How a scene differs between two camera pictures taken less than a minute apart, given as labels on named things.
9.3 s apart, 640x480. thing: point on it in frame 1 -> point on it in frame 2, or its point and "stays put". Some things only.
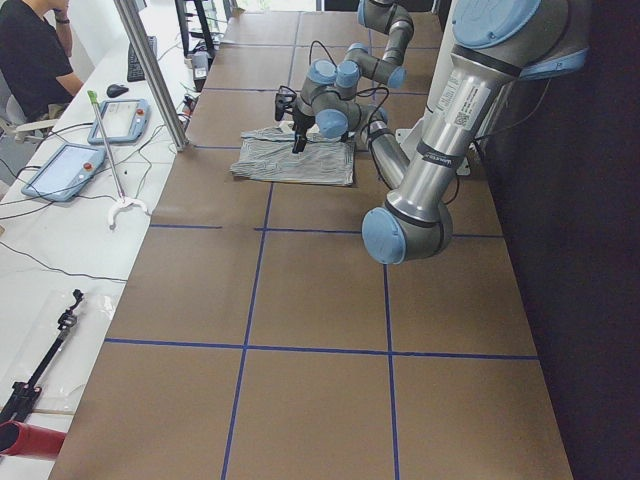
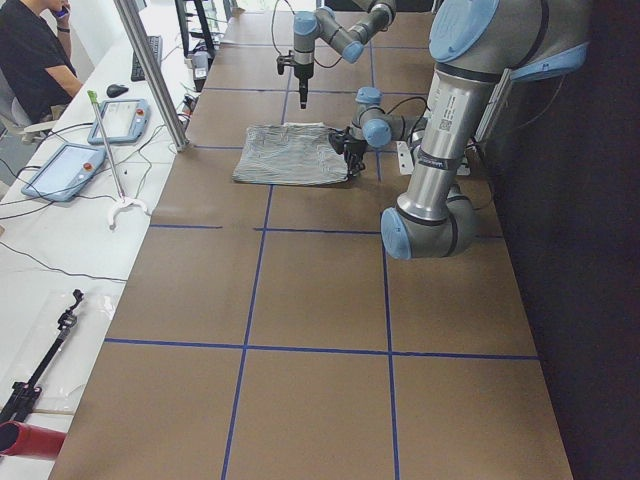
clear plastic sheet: [29, 322] stays put
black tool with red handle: [18, 403] stays put
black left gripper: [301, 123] -> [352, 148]
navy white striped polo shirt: [267, 154] stays put
